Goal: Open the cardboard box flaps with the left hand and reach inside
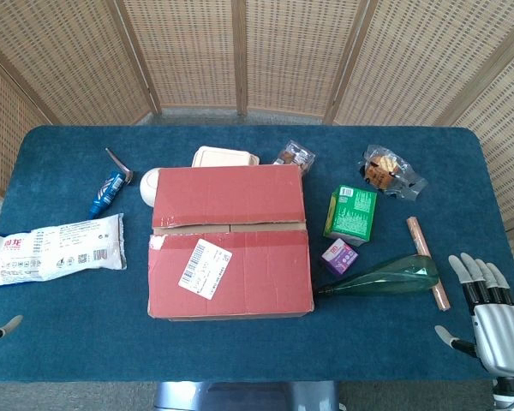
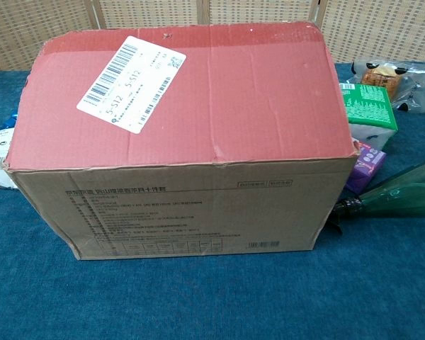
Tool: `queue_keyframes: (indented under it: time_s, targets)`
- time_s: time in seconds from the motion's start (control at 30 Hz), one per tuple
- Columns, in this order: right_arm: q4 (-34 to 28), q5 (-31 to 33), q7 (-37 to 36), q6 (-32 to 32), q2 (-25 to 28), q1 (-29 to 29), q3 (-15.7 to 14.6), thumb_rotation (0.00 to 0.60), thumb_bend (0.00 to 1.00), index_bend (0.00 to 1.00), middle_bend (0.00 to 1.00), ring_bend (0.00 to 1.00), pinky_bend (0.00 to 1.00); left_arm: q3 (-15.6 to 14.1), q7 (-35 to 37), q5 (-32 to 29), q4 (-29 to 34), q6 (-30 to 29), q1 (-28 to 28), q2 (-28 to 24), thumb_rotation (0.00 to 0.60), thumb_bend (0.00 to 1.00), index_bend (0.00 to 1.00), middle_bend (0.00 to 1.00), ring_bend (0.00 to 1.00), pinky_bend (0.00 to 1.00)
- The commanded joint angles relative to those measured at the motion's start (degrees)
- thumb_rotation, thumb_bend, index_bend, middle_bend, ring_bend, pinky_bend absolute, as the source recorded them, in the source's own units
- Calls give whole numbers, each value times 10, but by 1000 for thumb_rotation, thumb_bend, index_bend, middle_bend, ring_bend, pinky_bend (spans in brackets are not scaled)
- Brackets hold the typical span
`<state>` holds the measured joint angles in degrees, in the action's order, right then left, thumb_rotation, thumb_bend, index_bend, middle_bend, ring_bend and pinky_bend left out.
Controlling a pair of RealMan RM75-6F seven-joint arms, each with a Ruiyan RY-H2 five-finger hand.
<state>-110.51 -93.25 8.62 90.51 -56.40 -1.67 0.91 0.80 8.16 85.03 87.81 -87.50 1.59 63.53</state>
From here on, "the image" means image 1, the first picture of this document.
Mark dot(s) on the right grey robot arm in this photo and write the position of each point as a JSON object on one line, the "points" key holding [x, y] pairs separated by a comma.
{"points": [[512, 394]]}

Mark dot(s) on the beige lidded lunch box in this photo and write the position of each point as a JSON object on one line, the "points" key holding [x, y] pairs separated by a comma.
{"points": [[222, 156]]}

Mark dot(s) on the large cardboard box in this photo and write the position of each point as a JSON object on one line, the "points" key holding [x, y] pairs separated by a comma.
{"points": [[261, 274]]}

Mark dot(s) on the blue squeeze tube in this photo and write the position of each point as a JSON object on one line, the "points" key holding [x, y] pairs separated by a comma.
{"points": [[107, 192]]}

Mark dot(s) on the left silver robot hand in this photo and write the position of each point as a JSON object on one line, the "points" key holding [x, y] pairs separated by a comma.
{"points": [[8, 324]]}

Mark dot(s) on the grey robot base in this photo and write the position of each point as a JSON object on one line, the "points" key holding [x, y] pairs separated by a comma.
{"points": [[248, 396]]}

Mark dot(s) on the pink-brown paper roll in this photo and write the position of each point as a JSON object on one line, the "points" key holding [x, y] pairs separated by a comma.
{"points": [[420, 240]]}

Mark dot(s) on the white printed food bag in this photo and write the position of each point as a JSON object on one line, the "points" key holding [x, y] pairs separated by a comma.
{"points": [[55, 248]]}

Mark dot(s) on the blue cloth-covered table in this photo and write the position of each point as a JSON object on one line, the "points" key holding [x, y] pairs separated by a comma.
{"points": [[90, 334]]}

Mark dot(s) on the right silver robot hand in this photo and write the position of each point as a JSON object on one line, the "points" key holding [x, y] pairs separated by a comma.
{"points": [[501, 334]]}

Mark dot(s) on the green printed box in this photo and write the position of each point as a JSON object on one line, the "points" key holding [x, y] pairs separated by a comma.
{"points": [[353, 214]]}

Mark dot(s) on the clear bag with cakes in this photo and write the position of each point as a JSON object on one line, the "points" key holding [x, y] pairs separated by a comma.
{"points": [[383, 171]]}

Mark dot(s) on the green transparent plastic bag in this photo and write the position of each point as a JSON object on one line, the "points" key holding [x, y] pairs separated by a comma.
{"points": [[394, 278]]}

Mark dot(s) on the clear packet dark pastry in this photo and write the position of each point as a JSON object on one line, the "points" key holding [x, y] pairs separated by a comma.
{"points": [[293, 156]]}

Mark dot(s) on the bamboo folding screen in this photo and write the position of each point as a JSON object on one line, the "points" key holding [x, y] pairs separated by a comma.
{"points": [[291, 51]]}

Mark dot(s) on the white round bowl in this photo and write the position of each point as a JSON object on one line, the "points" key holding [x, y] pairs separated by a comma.
{"points": [[147, 188]]}

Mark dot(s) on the small purple box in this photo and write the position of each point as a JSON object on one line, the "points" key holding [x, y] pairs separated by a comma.
{"points": [[339, 256]]}

